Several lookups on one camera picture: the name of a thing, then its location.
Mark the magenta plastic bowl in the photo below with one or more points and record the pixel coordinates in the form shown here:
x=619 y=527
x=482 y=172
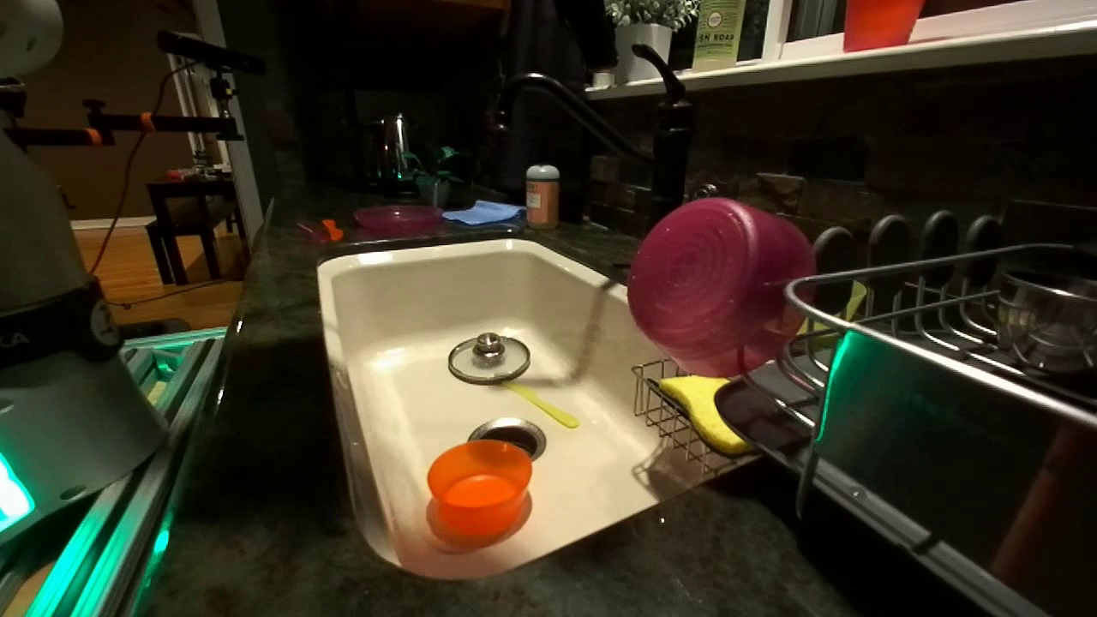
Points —
x=396 y=220

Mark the metal sink drain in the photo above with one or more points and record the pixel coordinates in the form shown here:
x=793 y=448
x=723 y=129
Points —
x=487 y=361
x=509 y=433

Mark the shiny metal pot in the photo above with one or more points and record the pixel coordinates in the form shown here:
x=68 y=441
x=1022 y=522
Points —
x=1047 y=319

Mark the yellow-green plastic bowl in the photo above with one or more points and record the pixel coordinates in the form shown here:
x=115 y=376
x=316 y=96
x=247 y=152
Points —
x=857 y=299

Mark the potted plant in white pot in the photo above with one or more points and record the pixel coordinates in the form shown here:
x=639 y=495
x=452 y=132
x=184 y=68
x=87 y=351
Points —
x=651 y=35

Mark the yellow sponge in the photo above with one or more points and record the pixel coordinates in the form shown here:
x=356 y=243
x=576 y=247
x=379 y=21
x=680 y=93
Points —
x=700 y=407

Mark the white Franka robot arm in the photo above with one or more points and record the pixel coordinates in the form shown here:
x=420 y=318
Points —
x=36 y=252

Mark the aluminium frame with green light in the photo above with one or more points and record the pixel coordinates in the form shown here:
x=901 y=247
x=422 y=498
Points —
x=115 y=535

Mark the black curved faucet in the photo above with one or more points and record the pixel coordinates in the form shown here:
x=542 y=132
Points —
x=672 y=159

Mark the small orange object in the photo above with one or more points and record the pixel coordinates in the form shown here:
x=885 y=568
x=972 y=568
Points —
x=331 y=232

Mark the pink plastic bowl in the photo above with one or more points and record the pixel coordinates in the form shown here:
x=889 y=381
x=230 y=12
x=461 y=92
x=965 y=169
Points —
x=723 y=286

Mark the dark wooden stool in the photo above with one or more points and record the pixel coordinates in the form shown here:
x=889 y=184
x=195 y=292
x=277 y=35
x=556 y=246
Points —
x=184 y=216

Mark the white kitchen sink basin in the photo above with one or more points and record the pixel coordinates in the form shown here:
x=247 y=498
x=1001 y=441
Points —
x=388 y=319

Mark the blue dish cloth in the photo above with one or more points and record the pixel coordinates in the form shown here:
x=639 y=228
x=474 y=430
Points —
x=482 y=213

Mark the orange plastic cup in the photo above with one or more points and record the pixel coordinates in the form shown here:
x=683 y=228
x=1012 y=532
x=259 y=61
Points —
x=884 y=21
x=482 y=493

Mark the black camera stand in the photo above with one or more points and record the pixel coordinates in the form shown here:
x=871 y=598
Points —
x=172 y=123

